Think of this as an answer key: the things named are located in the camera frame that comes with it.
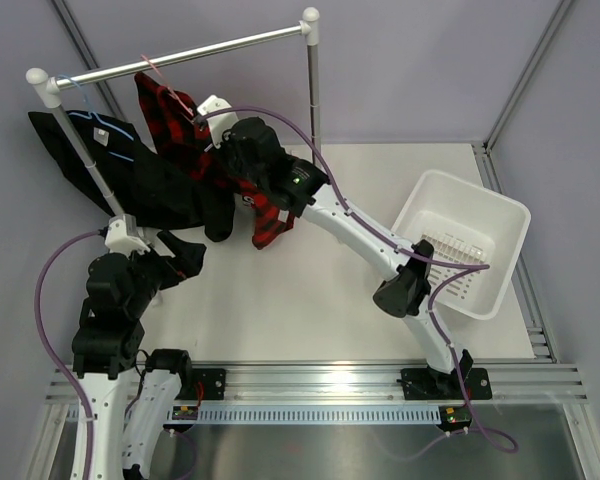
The pink clothes hanger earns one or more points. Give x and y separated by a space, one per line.
167 85

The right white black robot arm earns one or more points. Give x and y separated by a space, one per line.
405 291

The red black plaid shirt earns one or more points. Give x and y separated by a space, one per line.
169 117

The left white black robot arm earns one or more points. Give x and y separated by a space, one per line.
125 411

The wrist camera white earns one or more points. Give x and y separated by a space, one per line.
122 236
215 114

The silver white clothes rack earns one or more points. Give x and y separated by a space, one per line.
49 88

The slotted cable duct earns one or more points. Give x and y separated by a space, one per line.
307 415

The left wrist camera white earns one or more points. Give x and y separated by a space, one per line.
122 236

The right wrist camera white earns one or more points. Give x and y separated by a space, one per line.
215 114

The white plastic basket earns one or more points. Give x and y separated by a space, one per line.
467 224

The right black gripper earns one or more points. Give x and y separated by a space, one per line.
225 145

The aluminium mounting rail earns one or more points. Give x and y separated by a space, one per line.
376 383

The blue clothes hanger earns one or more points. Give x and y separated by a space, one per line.
104 128

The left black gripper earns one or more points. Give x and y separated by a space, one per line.
187 258

